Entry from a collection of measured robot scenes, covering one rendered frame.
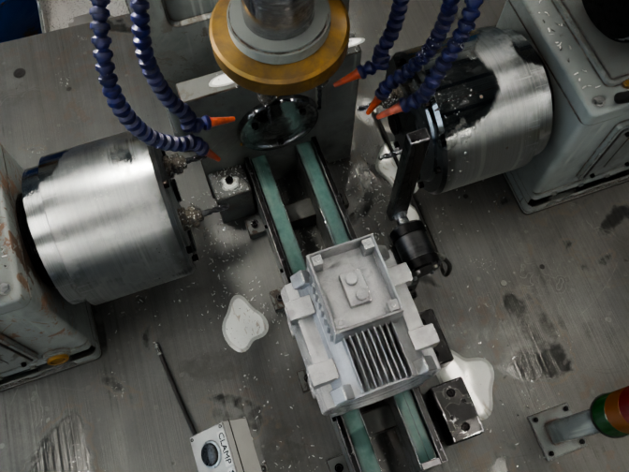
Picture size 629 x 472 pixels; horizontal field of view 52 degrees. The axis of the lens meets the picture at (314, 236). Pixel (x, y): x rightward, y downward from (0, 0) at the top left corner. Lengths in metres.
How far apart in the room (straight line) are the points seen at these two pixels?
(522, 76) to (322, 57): 0.37
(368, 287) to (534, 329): 0.46
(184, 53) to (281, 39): 0.35
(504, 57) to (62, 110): 0.93
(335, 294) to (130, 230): 0.31
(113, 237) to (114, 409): 0.40
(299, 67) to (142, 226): 0.33
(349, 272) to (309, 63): 0.29
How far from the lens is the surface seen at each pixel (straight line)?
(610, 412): 0.99
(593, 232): 1.41
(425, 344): 0.96
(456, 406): 1.17
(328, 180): 1.20
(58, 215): 0.98
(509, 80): 1.07
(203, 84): 1.06
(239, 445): 0.93
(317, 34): 0.83
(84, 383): 1.28
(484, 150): 1.07
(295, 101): 1.11
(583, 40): 1.14
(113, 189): 0.97
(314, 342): 0.95
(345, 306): 0.92
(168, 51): 1.13
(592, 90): 1.11
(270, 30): 0.81
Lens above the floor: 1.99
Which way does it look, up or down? 68 degrees down
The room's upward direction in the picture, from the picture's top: straight up
